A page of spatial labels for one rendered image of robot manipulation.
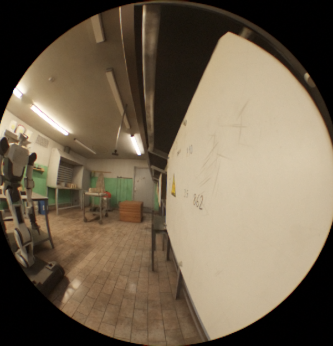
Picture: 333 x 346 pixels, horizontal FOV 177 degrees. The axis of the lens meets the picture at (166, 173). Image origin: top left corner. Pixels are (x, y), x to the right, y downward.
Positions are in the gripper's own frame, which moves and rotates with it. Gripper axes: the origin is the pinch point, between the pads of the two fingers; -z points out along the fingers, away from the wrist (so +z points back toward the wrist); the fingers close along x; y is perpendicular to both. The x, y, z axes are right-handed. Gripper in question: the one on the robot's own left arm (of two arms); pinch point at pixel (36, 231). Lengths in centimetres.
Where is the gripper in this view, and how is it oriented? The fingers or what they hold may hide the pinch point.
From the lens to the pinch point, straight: 148.2
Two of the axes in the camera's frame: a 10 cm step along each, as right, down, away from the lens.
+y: -2.8, 1.4, 9.5
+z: -1.6, -9.8, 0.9
